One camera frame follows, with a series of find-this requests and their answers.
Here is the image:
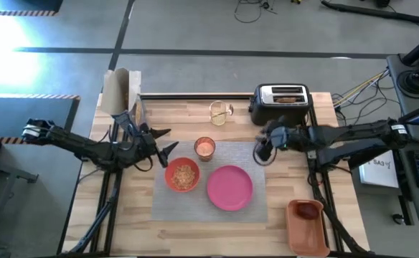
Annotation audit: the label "yellow cable bundle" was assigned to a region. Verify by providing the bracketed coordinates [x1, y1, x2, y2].
[333, 70, 390, 108]

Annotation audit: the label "golden cereal flakes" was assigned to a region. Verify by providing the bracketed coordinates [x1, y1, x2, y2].
[171, 164, 197, 191]

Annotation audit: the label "black aluminium table frame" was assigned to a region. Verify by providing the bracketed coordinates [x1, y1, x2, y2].
[57, 92, 372, 258]

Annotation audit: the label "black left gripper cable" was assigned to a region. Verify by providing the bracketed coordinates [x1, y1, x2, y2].
[133, 156, 154, 173]

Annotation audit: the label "orange bowl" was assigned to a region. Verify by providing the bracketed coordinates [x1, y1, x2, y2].
[164, 157, 201, 194]

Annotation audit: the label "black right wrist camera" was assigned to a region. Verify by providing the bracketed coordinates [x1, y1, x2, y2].
[255, 138, 274, 162]

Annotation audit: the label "grey desk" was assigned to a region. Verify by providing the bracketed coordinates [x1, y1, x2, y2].
[387, 53, 419, 226]

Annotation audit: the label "pink plate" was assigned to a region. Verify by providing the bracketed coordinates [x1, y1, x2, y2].
[207, 165, 254, 212]

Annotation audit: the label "red apple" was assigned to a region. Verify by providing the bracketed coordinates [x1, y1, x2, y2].
[295, 202, 320, 220]

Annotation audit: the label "thick black hose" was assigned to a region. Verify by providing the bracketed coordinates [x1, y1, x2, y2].
[320, 0, 419, 25]

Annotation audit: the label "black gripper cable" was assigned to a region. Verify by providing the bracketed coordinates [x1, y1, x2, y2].
[133, 156, 154, 173]
[252, 143, 279, 167]

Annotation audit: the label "thin black floor cable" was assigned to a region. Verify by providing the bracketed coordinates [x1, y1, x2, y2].
[233, 0, 278, 24]

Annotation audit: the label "black chrome-top toaster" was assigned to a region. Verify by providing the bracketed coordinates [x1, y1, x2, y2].
[248, 83, 313, 127]

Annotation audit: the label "orange rectangular tray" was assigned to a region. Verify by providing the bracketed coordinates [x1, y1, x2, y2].
[285, 199, 331, 258]

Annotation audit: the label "clear ribbed glass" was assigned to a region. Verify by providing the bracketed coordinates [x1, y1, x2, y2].
[209, 100, 229, 127]

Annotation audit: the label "white paper box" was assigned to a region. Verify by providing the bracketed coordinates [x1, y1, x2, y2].
[359, 157, 400, 189]

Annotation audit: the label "blue cereal box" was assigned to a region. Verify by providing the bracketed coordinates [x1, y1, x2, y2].
[100, 67, 150, 134]

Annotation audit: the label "grey metal stand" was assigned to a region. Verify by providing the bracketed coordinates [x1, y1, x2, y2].
[0, 153, 40, 252]

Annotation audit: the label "gold spoon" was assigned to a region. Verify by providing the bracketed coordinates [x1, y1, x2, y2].
[212, 103, 235, 119]

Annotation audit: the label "orange tumbler with juice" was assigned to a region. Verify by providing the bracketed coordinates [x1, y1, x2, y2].
[194, 136, 217, 162]

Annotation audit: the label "black round stand base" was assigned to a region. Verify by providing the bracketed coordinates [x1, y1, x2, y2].
[397, 69, 419, 97]

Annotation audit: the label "grey woven placemat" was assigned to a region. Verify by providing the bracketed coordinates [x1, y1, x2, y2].
[151, 140, 268, 224]

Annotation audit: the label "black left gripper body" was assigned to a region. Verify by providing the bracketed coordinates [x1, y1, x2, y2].
[129, 129, 162, 164]

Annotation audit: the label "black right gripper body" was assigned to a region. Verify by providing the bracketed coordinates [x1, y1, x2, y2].
[255, 120, 307, 153]

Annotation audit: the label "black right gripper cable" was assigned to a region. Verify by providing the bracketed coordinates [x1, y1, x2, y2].
[252, 143, 279, 167]

